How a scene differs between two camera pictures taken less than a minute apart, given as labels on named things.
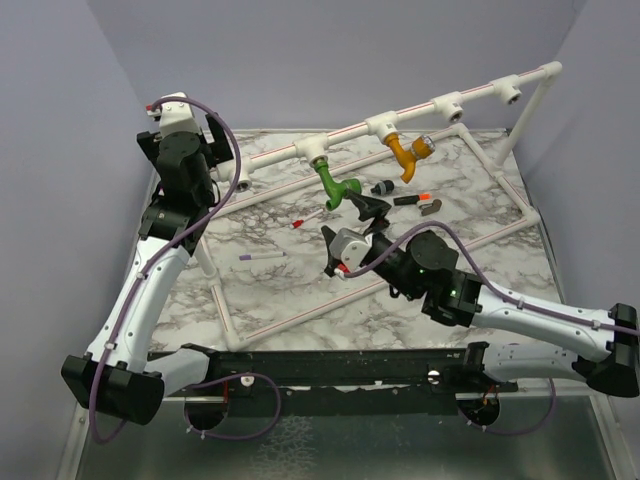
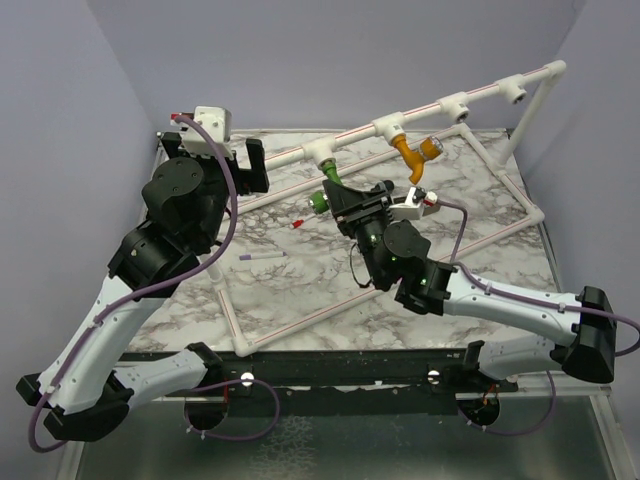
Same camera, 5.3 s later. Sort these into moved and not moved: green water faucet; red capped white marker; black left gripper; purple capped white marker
Moved: green water faucet; black left gripper
Not moved: purple capped white marker; red capped white marker
